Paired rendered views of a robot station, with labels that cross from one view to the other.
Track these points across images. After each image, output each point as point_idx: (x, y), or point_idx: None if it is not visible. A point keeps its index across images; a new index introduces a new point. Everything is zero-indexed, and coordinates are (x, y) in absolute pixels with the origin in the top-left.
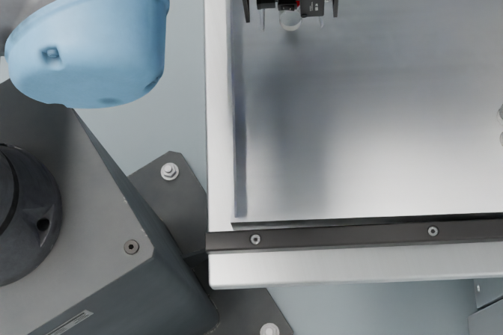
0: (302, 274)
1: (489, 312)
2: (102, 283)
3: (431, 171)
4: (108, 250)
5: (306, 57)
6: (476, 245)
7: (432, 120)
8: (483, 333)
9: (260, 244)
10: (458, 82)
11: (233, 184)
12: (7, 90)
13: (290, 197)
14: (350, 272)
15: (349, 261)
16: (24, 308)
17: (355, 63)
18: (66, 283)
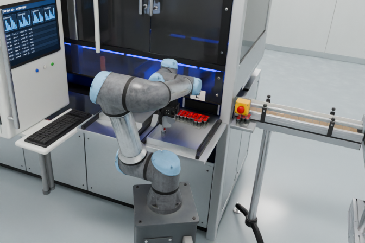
0: (208, 152)
1: (210, 217)
2: (190, 190)
3: (199, 135)
4: (183, 187)
5: (169, 140)
6: (213, 136)
7: (190, 133)
8: (213, 226)
9: (201, 151)
10: (186, 129)
11: (189, 147)
12: (136, 191)
13: (194, 148)
14: (211, 147)
15: (208, 147)
16: (188, 202)
17: (174, 136)
18: (187, 195)
